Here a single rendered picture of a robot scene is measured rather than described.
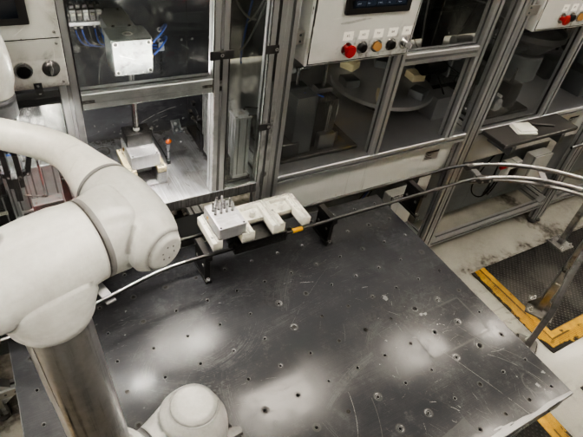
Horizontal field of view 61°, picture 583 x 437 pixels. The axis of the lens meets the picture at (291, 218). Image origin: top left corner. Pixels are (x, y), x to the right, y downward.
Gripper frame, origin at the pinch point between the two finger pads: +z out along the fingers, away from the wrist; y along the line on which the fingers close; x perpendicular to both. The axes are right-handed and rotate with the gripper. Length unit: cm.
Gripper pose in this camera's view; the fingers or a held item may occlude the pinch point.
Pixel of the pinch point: (17, 186)
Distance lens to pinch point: 143.4
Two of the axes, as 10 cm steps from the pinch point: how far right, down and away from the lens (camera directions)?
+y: -9.1, 1.6, -3.9
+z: -1.4, 7.4, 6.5
